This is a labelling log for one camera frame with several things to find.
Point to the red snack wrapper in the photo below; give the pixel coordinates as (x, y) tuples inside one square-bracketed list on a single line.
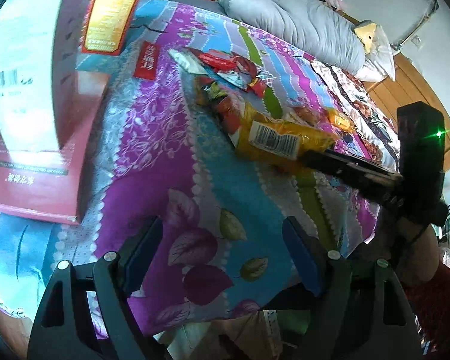
[(217, 59)]

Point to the large pink box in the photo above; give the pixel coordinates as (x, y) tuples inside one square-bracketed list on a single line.
[(30, 180)]

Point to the red yellow snack packet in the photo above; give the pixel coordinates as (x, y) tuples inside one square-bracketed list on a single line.
[(219, 105)]

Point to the colourful floral bedsheet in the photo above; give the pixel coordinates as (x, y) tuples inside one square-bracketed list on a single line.
[(165, 150)]

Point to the person's right forearm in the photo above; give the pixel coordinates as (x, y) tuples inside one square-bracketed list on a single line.
[(435, 307)]

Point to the grey duvet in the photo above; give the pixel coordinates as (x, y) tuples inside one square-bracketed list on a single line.
[(296, 30)]

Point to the floral quilt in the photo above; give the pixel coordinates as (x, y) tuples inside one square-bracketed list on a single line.
[(360, 108)]

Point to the wooden headboard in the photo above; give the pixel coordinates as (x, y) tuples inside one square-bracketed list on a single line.
[(416, 90)]

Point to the yellow item on pillow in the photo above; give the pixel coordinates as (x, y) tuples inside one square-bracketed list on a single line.
[(365, 37)]

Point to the red flat sachet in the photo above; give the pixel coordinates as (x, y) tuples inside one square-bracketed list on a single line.
[(147, 60)]

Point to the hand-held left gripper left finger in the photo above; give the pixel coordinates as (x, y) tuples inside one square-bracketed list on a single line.
[(142, 251)]

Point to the yellow clear packet with barcode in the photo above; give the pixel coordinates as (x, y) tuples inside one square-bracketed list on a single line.
[(281, 135)]

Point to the silver white wrapper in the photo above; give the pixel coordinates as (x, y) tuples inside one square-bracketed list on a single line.
[(187, 60)]

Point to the orange red carton box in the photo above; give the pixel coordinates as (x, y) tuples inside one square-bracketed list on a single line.
[(108, 18)]

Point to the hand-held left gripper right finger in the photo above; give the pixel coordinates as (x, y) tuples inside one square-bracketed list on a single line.
[(303, 255)]

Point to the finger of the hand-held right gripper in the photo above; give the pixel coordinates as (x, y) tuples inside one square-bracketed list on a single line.
[(345, 163), (375, 189)]

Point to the thin wall pipe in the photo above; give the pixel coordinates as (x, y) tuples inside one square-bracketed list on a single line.
[(420, 18)]

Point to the white pillow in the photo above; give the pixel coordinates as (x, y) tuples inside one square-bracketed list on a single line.
[(378, 56)]

